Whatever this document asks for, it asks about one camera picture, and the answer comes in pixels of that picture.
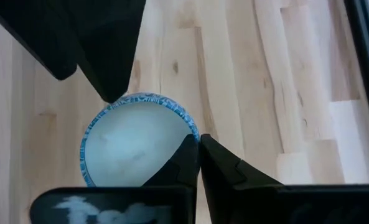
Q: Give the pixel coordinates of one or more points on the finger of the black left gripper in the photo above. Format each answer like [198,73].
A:
[109,46]
[38,34]

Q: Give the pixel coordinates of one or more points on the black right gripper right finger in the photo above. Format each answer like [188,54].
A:
[280,205]

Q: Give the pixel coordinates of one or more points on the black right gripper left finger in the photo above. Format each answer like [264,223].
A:
[115,205]

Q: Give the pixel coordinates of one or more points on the white candle cup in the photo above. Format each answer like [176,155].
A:
[134,140]

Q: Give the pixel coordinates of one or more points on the black metal table frame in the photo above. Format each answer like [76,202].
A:
[366,62]

